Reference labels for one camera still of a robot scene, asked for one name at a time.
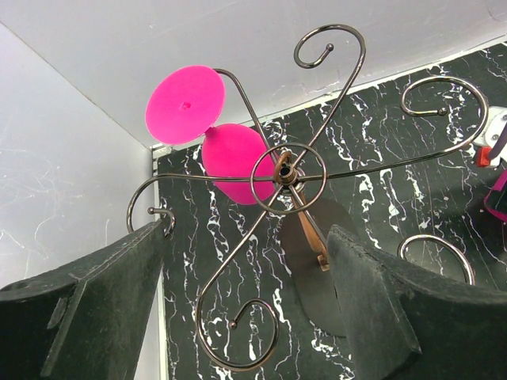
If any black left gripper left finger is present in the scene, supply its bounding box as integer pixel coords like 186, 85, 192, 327
1, 221, 166, 379

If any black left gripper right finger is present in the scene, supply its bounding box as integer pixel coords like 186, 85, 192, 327
327, 225, 506, 379

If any pink wine glass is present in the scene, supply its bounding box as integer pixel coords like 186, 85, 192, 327
144, 64, 276, 206
483, 170, 507, 222

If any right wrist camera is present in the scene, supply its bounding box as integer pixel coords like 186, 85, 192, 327
473, 106, 506, 168

